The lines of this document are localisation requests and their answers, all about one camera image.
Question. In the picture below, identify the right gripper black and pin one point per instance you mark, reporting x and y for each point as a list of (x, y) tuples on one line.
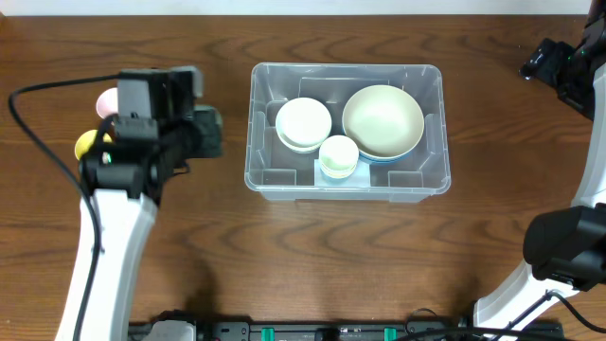
[(561, 55)]

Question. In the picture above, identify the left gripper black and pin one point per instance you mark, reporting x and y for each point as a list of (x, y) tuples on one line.
[(213, 127)]

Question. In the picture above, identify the pink cup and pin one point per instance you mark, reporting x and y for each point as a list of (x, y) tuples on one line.
[(107, 103)]

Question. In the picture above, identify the yellow cup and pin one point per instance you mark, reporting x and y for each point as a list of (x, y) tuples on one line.
[(84, 143), (337, 174)]

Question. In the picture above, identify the white small bowl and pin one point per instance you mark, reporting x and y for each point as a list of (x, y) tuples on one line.
[(303, 123)]

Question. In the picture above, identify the cream white cup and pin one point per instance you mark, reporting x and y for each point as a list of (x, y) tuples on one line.
[(338, 153)]

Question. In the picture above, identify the beige large bowl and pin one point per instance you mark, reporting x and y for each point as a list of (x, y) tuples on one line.
[(384, 111)]

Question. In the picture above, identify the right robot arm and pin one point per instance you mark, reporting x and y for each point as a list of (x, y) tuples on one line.
[(564, 250)]

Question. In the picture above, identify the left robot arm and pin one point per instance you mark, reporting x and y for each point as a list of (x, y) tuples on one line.
[(113, 232)]

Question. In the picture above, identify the clear plastic storage container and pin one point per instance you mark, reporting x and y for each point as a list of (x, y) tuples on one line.
[(281, 174)]

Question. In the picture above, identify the dark blue bowl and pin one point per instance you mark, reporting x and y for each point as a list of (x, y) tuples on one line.
[(375, 151)]

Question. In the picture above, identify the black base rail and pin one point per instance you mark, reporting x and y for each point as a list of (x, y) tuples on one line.
[(243, 331)]

